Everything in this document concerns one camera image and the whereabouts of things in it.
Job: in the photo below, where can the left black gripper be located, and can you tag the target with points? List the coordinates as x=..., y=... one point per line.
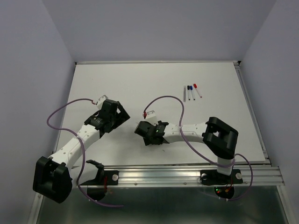
x=122, y=117

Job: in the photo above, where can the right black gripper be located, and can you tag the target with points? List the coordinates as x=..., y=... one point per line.
x=147, y=141

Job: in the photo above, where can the purple highlighter pen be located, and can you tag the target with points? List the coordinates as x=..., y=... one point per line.
x=184, y=97

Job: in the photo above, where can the black marker pen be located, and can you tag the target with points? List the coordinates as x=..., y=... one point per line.
x=188, y=94

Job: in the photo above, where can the blue marker pen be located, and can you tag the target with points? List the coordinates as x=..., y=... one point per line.
x=191, y=91

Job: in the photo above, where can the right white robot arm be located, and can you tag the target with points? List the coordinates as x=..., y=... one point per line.
x=218, y=136

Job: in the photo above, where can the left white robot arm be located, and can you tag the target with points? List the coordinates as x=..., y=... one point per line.
x=55, y=176

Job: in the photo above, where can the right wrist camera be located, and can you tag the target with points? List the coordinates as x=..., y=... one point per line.
x=150, y=117

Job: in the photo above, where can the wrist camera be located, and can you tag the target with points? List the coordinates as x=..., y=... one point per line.
x=150, y=117
x=98, y=103

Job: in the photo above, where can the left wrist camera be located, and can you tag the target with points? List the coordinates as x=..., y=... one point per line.
x=98, y=103

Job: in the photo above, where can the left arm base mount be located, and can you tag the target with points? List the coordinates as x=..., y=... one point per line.
x=94, y=173

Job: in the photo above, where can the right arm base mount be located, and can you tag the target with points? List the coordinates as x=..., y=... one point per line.
x=210, y=177

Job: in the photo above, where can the aluminium frame rail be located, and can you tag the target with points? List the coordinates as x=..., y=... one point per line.
x=188, y=176

